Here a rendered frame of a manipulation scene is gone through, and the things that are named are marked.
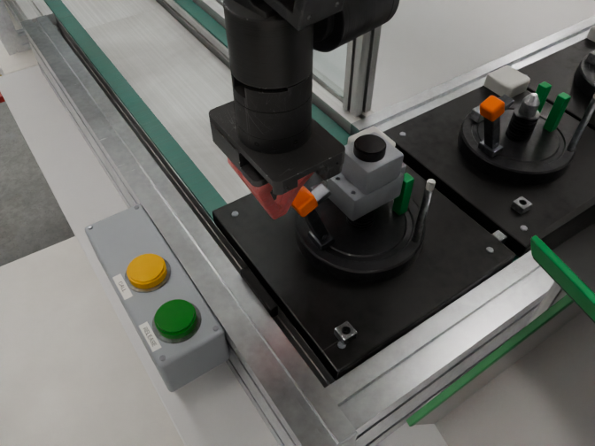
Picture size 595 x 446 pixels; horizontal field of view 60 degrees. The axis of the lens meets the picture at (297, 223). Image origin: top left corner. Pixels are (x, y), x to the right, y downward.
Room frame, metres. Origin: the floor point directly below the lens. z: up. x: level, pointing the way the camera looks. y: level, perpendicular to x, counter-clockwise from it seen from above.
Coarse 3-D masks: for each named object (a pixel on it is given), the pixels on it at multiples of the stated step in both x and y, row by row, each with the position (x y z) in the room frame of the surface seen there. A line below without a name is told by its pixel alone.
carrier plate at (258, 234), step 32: (416, 192) 0.44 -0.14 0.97; (224, 224) 0.39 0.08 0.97; (256, 224) 0.39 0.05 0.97; (288, 224) 0.39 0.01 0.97; (448, 224) 0.39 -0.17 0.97; (256, 256) 0.34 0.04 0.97; (288, 256) 0.34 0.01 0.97; (448, 256) 0.34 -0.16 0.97; (480, 256) 0.34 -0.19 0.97; (512, 256) 0.34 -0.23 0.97; (288, 288) 0.30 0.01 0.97; (320, 288) 0.30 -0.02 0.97; (352, 288) 0.30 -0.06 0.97; (384, 288) 0.30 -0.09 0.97; (416, 288) 0.30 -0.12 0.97; (448, 288) 0.30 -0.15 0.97; (320, 320) 0.26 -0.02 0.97; (352, 320) 0.26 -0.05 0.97; (384, 320) 0.26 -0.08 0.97; (416, 320) 0.26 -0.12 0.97; (320, 352) 0.23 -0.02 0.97; (352, 352) 0.23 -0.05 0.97
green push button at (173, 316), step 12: (180, 300) 0.28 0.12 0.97; (156, 312) 0.27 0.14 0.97; (168, 312) 0.27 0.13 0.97; (180, 312) 0.27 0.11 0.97; (192, 312) 0.27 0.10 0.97; (156, 324) 0.26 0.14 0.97; (168, 324) 0.26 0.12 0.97; (180, 324) 0.26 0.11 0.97; (192, 324) 0.26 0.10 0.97; (168, 336) 0.25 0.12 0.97; (180, 336) 0.25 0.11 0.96
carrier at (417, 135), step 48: (480, 96) 0.63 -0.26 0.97; (528, 96) 0.52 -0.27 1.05; (432, 144) 0.52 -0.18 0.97; (480, 144) 0.49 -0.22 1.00; (528, 144) 0.50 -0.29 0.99; (576, 144) 0.52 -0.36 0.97; (480, 192) 0.44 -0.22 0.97; (528, 192) 0.44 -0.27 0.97; (576, 192) 0.44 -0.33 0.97; (528, 240) 0.36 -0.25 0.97
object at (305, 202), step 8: (320, 184) 0.35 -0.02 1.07; (304, 192) 0.33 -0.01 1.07; (312, 192) 0.34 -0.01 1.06; (320, 192) 0.34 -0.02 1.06; (328, 192) 0.34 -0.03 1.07; (296, 200) 0.33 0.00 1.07; (304, 200) 0.32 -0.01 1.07; (312, 200) 0.33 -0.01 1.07; (320, 200) 0.33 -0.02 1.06; (296, 208) 0.32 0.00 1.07; (304, 208) 0.32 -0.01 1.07; (312, 208) 0.33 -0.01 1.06; (304, 216) 0.32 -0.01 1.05; (312, 216) 0.33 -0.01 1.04; (312, 224) 0.33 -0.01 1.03; (320, 224) 0.33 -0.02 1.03; (320, 232) 0.33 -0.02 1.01; (320, 240) 0.34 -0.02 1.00
